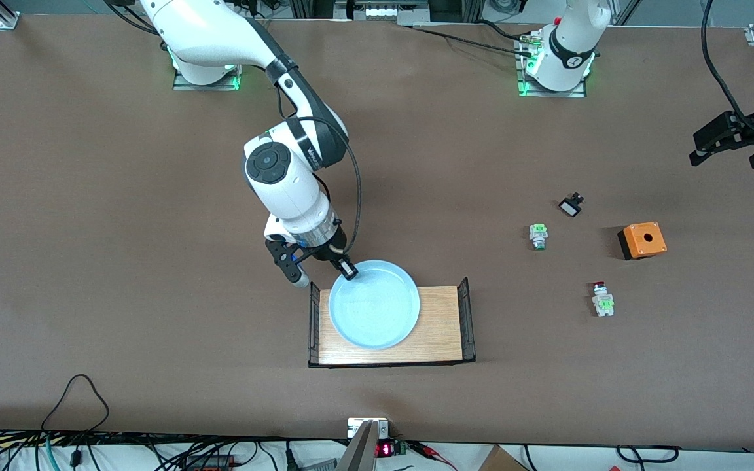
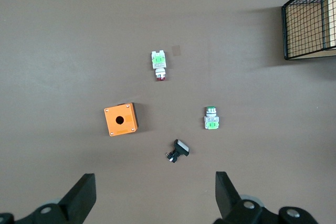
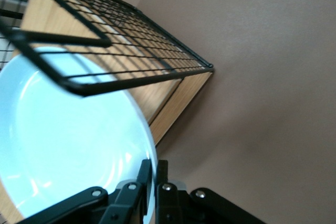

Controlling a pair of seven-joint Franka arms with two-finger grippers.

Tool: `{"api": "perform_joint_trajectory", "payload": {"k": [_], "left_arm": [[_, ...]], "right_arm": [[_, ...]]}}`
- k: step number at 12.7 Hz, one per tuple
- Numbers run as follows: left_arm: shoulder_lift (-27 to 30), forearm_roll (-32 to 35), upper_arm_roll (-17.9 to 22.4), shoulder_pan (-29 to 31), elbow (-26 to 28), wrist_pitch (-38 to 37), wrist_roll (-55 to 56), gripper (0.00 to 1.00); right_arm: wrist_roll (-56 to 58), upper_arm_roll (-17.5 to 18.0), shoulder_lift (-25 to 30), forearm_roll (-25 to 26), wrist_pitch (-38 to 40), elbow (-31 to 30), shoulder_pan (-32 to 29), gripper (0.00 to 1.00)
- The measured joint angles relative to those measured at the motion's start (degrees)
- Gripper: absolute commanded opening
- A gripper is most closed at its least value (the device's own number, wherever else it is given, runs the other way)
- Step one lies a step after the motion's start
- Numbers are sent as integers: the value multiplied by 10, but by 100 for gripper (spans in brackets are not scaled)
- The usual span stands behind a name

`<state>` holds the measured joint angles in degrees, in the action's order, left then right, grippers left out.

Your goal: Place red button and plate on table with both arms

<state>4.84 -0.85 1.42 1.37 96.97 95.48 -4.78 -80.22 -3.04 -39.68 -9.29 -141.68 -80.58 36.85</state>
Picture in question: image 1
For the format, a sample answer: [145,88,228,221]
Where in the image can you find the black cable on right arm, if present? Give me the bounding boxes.
[278,85,363,257]

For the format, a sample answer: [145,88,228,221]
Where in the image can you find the red clip test leads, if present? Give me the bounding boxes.
[410,441,459,471]

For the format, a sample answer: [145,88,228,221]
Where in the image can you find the silver metal frame unit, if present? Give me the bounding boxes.
[334,0,430,26]

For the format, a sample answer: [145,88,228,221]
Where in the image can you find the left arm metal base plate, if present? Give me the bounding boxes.
[516,31,588,99]

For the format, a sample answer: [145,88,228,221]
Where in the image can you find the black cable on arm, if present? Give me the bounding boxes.
[278,85,363,257]
[700,0,754,135]

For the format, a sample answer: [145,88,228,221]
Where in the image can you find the silver metal camera bracket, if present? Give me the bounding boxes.
[348,417,389,439]

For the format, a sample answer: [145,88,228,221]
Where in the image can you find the orange button enclosure box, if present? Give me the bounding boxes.
[617,221,668,261]

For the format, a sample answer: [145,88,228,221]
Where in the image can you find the black coiled floor cable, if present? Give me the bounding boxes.
[616,445,681,464]

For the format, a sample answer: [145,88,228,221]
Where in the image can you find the red push button switch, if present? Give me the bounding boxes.
[591,281,616,318]

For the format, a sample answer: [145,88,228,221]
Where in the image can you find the brown cardboard piece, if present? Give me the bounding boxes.
[478,445,528,471]

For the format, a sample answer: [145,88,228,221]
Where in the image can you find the grey camera pole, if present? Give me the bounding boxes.
[336,421,379,471]

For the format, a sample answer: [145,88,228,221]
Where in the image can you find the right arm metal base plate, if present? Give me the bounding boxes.
[173,62,245,91]

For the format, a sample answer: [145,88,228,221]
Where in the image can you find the black and orange power brick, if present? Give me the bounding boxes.
[184,455,234,471]

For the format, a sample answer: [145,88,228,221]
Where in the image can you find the black cable across table edge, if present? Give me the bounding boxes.
[403,24,535,60]

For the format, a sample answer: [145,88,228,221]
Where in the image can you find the black looped thin cable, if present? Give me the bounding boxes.
[40,374,111,434]

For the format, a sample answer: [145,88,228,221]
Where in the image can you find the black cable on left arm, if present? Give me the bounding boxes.
[700,0,754,135]

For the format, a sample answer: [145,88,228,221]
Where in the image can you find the wooden tray with wire sides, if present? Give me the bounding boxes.
[308,277,476,368]

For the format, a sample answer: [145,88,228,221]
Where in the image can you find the light blue round plate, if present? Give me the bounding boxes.
[328,260,422,351]

